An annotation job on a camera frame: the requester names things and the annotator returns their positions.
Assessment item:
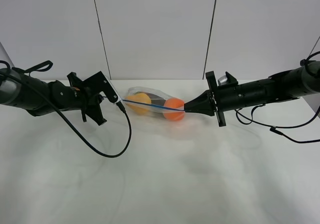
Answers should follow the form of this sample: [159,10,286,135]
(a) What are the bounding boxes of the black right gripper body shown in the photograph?
[205,71,238,127]

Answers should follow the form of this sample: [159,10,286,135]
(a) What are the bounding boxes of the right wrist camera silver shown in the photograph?
[217,75,230,86]

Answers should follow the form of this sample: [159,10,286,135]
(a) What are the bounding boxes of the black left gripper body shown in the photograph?
[67,71,108,126]

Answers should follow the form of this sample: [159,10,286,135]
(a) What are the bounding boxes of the orange fruit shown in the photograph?
[163,98,185,121]

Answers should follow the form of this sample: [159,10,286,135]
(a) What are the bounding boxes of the black left camera cable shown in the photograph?
[0,60,133,158]

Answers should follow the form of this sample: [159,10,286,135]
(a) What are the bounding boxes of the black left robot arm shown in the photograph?
[0,69,120,126]

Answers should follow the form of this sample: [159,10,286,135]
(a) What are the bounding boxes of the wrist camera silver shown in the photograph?
[217,75,230,86]
[102,77,121,104]

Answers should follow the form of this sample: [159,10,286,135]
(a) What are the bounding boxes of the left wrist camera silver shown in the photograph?
[102,77,121,104]

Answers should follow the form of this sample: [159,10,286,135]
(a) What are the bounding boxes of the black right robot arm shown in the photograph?
[184,60,320,127]

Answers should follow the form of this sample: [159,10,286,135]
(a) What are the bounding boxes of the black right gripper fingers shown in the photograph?
[184,90,214,115]

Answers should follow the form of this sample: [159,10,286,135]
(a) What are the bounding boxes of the yellow pear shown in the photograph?
[124,93,152,115]

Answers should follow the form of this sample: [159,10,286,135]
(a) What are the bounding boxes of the clear zip bag blue seal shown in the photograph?
[122,87,185,121]

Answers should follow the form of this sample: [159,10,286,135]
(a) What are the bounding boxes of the black right camera cable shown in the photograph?
[234,51,320,144]

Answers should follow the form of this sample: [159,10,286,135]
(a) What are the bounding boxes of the black camera cable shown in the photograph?
[0,60,133,158]
[234,51,320,144]

